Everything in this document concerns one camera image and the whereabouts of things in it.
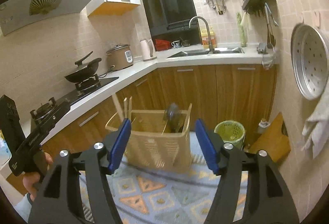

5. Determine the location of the long white chopstick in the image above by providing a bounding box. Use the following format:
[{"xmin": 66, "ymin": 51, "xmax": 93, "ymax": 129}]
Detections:
[{"xmin": 111, "ymin": 93, "xmax": 124, "ymax": 121}]

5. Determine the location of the thin wooden chopstick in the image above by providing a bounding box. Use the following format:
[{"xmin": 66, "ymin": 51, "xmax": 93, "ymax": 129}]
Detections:
[{"xmin": 162, "ymin": 120, "xmax": 171, "ymax": 134}]

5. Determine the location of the person's left hand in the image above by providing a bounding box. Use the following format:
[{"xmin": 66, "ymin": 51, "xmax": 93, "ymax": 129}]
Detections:
[{"xmin": 22, "ymin": 152, "xmax": 53, "ymax": 202}]

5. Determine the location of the black gas stove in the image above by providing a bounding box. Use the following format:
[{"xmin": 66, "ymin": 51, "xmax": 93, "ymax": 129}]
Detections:
[{"xmin": 30, "ymin": 74, "xmax": 119, "ymax": 130}]

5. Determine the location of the wooden cutting board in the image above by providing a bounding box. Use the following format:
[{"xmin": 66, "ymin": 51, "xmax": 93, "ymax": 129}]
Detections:
[{"xmin": 249, "ymin": 112, "xmax": 291, "ymax": 163}]

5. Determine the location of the green plastic waste bin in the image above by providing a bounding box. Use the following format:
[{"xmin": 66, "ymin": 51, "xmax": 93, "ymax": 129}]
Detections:
[{"xmin": 214, "ymin": 120, "xmax": 245, "ymax": 149}]

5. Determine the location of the blue patterned woven mat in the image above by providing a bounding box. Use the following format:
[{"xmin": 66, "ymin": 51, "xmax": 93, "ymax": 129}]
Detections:
[{"xmin": 107, "ymin": 132, "xmax": 220, "ymax": 223}]

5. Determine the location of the grey dish cloth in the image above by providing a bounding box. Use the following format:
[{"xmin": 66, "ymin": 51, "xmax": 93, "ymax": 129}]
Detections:
[{"xmin": 302, "ymin": 89, "xmax": 328, "ymax": 159}]

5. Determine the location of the black wok on stove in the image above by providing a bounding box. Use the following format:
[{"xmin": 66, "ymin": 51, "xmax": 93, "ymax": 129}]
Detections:
[{"xmin": 65, "ymin": 51, "xmax": 102, "ymax": 83}]

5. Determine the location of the beige plastic utensil basket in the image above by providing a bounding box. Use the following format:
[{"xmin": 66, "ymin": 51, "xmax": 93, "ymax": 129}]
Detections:
[{"xmin": 104, "ymin": 103, "xmax": 194, "ymax": 174}]

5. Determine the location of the short white chopstick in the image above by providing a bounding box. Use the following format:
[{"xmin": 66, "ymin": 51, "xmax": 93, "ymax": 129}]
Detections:
[{"xmin": 124, "ymin": 97, "xmax": 128, "ymax": 118}]

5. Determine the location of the white chopstick tip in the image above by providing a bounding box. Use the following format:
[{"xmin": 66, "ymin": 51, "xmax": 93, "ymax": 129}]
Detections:
[{"xmin": 128, "ymin": 97, "xmax": 133, "ymax": 120}]

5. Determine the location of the brown rice cooker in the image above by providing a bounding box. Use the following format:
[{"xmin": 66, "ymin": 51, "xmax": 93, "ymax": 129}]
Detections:
[{"xmin": 106, "ymin": 44, "xmax": 133, "ymax": 72}]

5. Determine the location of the chrome sink faucet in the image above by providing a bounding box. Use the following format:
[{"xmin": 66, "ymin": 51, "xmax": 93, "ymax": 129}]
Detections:
[{"xmin": 188, "ymin": 16, "xmax": 215, "ymax": 53}]

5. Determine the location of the pink electric kettle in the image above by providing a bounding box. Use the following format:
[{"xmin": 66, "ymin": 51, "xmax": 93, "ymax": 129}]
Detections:
[{"xmin": 140, "ymin": 39, "xmax": 157, "ymax": 61}]

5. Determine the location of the perforated metal steamer tray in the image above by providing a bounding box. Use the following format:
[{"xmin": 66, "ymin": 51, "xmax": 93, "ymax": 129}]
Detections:
[{"xmin": 291, "ymin": 23, "xmax": 328, "ymax": 100}]

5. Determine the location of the yellow detergent bottle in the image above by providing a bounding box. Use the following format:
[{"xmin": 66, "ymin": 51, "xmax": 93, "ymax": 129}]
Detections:
[{"xmin": 200, "ymin": 27, "xmax": 216, "ymax": 49}]

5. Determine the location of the red container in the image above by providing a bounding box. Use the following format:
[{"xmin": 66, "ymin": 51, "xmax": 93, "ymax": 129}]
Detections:
[{"xmin": 155, "ymin": 39, "xmax": 172, "ymax": 51}]

